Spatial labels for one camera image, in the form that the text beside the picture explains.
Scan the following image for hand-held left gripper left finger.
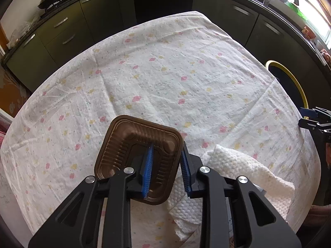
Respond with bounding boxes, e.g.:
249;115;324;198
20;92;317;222
28;145;156;248

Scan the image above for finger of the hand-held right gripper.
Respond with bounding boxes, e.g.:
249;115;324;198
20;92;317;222
300;107;331;120
298;118;331;135

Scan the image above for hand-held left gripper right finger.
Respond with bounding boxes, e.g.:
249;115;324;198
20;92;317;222
180;142;302;248

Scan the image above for brown plastic tray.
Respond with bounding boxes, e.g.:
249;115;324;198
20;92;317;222
94;115;185;206

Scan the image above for black bin with yellow rim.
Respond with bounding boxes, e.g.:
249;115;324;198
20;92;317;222
265;60;309;109

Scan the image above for white paper towel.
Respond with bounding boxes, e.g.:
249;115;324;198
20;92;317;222
165;145;295;242

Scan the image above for red cup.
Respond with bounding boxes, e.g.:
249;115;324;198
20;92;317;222
301;24;316;39

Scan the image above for white floral tablecloth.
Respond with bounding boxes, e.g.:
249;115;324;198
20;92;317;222
0;11;321;248

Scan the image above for black stone countertop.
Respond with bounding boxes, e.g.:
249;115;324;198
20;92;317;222
0;0;331;68

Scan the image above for green plastic tray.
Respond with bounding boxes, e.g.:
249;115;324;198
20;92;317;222
284;1;308;21

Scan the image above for green lower cabinets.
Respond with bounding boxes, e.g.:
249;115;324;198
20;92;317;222
5;0;331;93

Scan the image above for clear plastic bags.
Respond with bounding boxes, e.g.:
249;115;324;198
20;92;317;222
6;13;44;49

